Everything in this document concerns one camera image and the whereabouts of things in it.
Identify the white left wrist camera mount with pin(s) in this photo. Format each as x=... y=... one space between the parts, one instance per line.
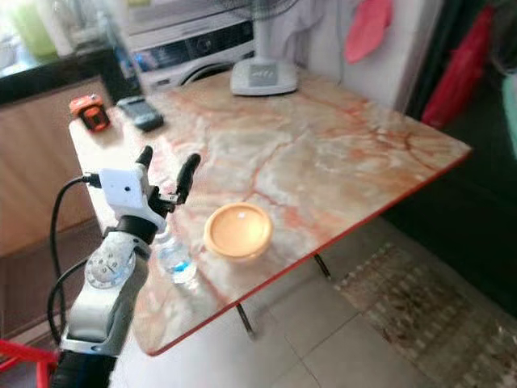
x=125 y=194

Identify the pink hanging cloth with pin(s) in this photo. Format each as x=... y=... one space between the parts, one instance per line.
x=367 y=28

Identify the red metal rack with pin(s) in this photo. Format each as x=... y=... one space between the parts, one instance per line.
x=20 y=353

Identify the flat black device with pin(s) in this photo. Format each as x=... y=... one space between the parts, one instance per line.
x=140 y=113

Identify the green plastic container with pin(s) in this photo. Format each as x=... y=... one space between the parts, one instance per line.
x=34 y=28

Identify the white washing machine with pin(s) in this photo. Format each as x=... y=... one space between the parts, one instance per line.
x=186 y=48

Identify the round orange plastic bowl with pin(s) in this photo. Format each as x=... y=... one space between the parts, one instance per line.
x=237 y=230

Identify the black countertop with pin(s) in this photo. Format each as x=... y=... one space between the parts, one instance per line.
x=48 y=77

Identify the white standing fan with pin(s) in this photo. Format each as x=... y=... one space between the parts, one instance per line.
x=264 y=76

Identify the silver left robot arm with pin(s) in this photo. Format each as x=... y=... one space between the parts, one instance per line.
x=85 y=311

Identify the patterned brown floor rug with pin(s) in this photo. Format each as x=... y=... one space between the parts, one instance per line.
x=420 y=311

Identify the clear plastic water bottle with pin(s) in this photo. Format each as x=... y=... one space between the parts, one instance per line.
x=176 y=257

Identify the small orange black device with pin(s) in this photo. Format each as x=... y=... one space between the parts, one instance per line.
x=90 y=111

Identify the dark brown door mat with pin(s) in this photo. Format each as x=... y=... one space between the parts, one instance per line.
x=28 y=283

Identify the wooden cabinet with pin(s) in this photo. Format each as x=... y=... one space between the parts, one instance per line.
x=32 y=170

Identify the grey hanging cloth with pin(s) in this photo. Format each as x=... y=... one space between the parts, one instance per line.
x=299 y=20

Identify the metal table leg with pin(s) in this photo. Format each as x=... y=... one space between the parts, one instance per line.
x=244 y=319
x=323 y=265

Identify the red hanging bag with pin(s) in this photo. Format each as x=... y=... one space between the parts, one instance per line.
x=462 y=73

